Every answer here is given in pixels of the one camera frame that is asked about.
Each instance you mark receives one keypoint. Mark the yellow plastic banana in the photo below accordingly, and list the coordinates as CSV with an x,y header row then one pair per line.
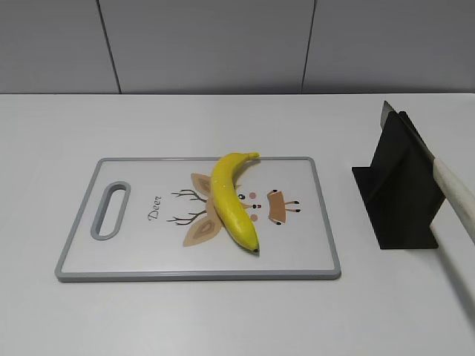
x,y
227,204

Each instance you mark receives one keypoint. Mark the cleaver knife with white handle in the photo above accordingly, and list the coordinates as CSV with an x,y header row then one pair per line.
x,y
456,192

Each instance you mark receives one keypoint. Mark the white grey-rimmed cutting board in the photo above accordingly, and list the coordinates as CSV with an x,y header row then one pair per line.
x,y
152,219

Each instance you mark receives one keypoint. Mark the black knife stand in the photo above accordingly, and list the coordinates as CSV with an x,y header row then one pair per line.
x,y
398,189

